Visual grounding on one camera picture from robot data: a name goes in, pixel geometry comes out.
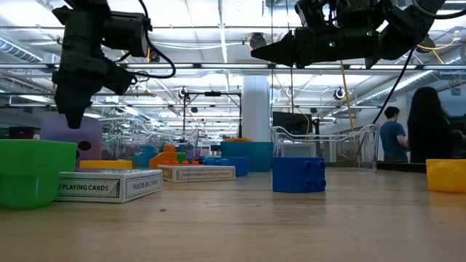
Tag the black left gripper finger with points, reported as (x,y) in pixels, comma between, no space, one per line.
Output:
(73,114)

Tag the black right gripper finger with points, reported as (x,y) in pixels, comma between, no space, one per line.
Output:
(280,51)

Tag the purple foam die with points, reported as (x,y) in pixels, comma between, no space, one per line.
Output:
(54,142)

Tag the light blue toy block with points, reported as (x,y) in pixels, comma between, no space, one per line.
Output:
(147,156)

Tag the green round-stud toy block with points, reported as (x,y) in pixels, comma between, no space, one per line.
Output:
(181,157)

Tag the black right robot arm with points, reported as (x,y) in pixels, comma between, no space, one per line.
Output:
(407,25)

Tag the clear plastic container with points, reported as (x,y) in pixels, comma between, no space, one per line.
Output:
(346,153)
(123,132)

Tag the yellow flat toy brick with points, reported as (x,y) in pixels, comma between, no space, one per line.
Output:
(105,164)

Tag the white building pillar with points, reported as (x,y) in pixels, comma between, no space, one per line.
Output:
(256,109)

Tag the black background monitor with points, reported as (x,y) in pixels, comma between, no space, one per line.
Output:
(291,122)

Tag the large green toy brick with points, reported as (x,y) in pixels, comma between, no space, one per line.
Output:
(32,174)

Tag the white emblem playing card deck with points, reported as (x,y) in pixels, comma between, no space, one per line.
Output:
(109,187)

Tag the person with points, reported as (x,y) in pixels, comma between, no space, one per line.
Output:
(427,127)
(393,138)

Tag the blue plastic bin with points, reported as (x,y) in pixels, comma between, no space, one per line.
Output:
(251,156)

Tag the orange eight-stud brick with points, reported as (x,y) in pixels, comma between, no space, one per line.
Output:
(182,163)

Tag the large blue two-stud block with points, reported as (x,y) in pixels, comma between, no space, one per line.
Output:
(236,165)

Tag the small blue toy block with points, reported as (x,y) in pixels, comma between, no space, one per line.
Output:
(295,174)

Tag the grey-backed playing card deck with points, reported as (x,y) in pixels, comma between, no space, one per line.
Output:
(196,174)

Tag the black background table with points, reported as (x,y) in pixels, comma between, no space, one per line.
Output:
(404,166)

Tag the yellow two-stud toy block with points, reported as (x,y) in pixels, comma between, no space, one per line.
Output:
(446,176)

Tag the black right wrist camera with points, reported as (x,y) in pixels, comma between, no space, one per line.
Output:
(320,12)

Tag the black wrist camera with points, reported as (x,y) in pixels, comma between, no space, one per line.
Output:
(320,12)
(127,34)

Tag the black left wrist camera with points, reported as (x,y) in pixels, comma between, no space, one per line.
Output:
(127,34)

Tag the black background rig frame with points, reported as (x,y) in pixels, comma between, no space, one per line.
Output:
(212,94)

